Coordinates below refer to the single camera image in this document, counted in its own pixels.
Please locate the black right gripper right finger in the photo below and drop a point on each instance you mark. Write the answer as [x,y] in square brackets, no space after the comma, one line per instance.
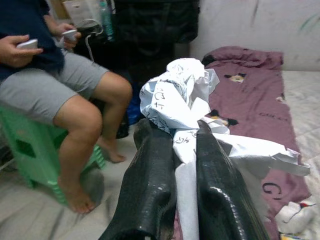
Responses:
[220,200]

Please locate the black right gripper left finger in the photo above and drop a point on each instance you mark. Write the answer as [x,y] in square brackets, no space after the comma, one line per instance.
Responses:
[145,187]

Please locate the white handheld controller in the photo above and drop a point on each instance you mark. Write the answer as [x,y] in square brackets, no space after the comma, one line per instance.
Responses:
[27,44]
[70,34]

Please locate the person's left hand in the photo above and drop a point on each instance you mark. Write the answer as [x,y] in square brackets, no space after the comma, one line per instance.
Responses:
[60,28]

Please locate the person's right hand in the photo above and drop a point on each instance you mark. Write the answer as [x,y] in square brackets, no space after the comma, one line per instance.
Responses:
[10,53]

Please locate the white sock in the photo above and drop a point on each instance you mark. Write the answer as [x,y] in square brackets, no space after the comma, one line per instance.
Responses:
[292,215]

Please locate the yellow blue book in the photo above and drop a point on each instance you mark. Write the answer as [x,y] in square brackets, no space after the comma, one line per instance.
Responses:
[287,237]

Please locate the blue bag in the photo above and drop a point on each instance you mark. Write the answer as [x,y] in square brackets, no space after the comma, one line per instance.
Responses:
[133,105]

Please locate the purple cartoon print blanket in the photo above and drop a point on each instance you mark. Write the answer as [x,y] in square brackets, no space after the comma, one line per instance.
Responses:
[250,100]

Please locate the green plastic stool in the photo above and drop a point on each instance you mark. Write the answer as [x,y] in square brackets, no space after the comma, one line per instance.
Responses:
[30,150]

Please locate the white quilted mattress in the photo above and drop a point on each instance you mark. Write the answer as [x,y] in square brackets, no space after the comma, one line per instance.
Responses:
[305,112]

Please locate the clear plastic water bottle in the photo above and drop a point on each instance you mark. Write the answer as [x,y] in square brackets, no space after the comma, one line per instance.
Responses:
[107,20]

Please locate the cardboard box with papers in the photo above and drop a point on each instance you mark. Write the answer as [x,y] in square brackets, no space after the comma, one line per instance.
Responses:
[80,10]

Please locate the person's torso dark shirt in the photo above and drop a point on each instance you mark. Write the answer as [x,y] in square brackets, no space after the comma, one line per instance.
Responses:
[25,17]

